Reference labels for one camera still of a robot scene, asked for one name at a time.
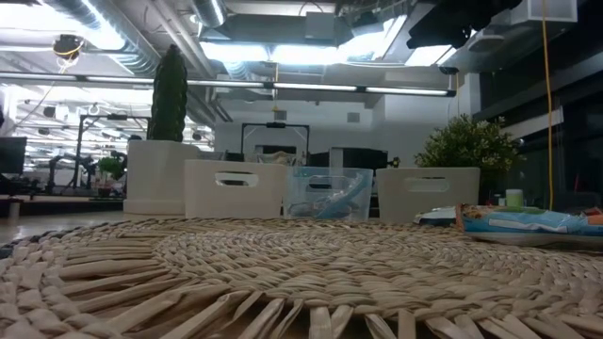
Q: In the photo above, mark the white silver granola bar wrapper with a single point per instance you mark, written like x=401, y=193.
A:
x=433, y=216

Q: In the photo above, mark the blue orange granola bar wrapper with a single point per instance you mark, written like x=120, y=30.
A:
x=518, y=223

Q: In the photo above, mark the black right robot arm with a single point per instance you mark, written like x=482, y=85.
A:
x=471, y=7

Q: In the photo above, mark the white ceiling box unit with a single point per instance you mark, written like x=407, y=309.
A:
x=546, y=10

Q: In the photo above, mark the bushy green potted plant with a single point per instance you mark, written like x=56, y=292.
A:
x=471, y=141

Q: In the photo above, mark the grey ceiling box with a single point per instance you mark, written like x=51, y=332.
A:
x=320, y=26

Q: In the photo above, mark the long ceiling light bar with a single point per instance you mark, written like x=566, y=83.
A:
x=311, y=86

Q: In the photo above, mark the small green cup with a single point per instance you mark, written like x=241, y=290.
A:
x=514, y=198

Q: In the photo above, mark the round woven straw mat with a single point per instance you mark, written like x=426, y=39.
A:
x=301, y=273

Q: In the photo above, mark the tall green cactus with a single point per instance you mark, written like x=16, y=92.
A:
x=168, y=94

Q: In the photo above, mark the white square plant pot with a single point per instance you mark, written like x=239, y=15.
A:
x=155, y=174

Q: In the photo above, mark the small green background plant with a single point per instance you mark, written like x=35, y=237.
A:
x=110, y=166

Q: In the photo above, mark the black computer monitor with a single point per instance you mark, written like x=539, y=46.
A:
x=11, y=154

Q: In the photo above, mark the black ceiling camera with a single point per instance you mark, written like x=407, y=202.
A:
x=448, y=70

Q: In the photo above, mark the black metal frame rig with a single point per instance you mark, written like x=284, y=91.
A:
x=115, y=117
x=275, y=125

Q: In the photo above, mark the silver spiral ceiling duct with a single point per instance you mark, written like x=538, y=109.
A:
x=209, y=11
x=132, y=56

